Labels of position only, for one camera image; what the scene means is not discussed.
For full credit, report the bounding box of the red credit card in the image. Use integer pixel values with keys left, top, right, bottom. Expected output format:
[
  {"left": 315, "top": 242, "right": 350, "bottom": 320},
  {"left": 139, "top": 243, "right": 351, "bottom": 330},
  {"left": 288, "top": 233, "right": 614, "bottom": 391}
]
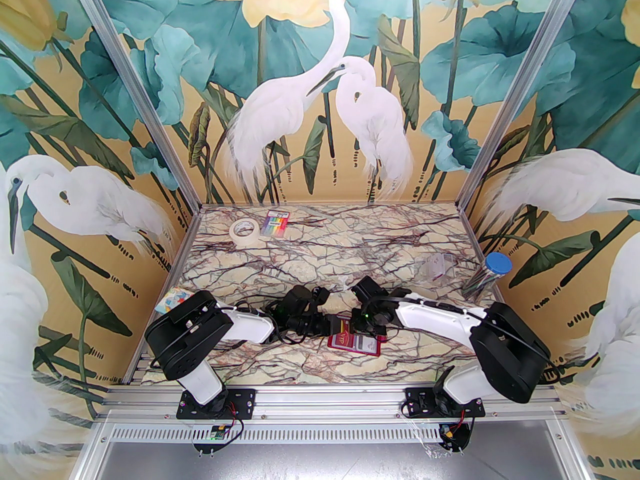
[{"left": 334, "top": 319, "right": 357, "bottom": 350}]

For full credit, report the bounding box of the red leather card holder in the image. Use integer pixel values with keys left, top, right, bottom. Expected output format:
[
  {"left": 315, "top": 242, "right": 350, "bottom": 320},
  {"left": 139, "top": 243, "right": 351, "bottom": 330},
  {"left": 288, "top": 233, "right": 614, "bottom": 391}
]
[{"left": 327, "top": 317, "right": 388, "bottom": 359}]

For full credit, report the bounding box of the clear plastic card box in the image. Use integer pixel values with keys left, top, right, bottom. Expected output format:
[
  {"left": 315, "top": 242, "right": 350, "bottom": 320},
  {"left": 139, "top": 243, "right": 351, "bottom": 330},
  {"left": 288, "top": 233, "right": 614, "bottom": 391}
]
[{"left": 418, "top": 254, "right": 452, "bottom": 285}]

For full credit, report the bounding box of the pack of coloured markers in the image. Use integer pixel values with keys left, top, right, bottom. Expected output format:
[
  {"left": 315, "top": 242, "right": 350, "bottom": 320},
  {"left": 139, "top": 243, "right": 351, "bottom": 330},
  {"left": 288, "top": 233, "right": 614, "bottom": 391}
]
[{"left": 265, "top": 209, "right": 291, "bottom": 239}]

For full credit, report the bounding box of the perforated metal strip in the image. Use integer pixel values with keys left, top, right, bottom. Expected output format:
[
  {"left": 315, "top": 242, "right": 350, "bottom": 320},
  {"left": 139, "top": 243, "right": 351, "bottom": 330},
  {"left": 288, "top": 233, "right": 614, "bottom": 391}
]
[{"left": 100, "top": 425, "right": 441, "bottom": 444}]

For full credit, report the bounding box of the beige masking tape roll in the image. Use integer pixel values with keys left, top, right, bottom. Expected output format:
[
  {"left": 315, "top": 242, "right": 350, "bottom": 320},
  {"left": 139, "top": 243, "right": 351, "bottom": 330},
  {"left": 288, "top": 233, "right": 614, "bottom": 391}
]
[{"left": 229, "top": 218, "right": 262, "bottom": 243}]

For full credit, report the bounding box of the clear tube with blue lid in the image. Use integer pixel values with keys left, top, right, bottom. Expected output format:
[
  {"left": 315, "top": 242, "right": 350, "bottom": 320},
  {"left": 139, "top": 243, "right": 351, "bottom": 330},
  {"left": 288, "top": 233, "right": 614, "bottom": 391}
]
[{"left": 462, "top": 252, "right": 512, "bottom": 299}]

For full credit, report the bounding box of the steel sheet tray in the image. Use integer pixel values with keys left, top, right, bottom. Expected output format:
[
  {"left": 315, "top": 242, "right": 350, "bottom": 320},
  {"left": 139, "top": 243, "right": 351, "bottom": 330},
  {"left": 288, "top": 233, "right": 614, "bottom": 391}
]
[{"left": 75, "top": 440, "right": 586, "bottom": 480}]

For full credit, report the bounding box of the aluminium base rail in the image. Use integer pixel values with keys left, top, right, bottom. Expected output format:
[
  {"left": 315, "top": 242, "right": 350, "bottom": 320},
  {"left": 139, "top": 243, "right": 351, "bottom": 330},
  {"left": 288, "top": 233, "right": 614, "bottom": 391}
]
[{"left": 95, "top": 387, "right": 566, "bottom": 425}]

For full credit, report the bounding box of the black round bracket plate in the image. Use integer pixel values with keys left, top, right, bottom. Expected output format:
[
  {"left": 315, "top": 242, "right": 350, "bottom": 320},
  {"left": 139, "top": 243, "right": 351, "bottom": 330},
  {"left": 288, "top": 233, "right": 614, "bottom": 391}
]
[{"left": 434, "top": 415, "right": 473, "bottom": 454}]

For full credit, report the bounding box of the aluminium frame post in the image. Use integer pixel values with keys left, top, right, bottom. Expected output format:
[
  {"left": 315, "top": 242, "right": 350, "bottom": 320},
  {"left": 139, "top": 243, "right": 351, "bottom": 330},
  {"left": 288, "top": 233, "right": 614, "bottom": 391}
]
[
  {"left": 67, "top": 0, "right": 203, "bottom": 209},
  {"left": 457, "top": 0, "right": 586, "bottom": 209}
]

